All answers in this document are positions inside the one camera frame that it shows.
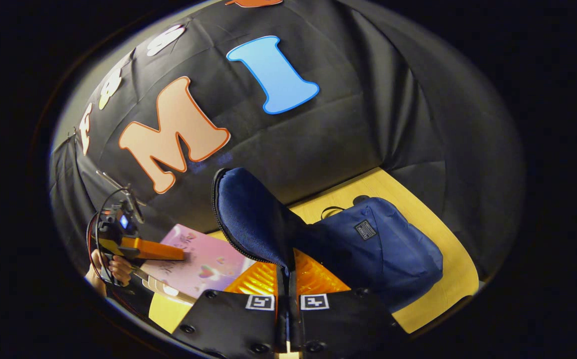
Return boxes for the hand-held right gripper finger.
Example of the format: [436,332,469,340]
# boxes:
[288,249,408,357]
[171,262,289,357]

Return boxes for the pink book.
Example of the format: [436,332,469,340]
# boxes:
[139,224,256,300]

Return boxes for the blue schoolbag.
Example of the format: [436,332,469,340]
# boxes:
[212,167,443,315]

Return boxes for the black backdrop cloth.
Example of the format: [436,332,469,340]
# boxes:
[49,0,526,280]

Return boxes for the black cable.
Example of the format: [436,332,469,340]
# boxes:
[93,187,132,280]

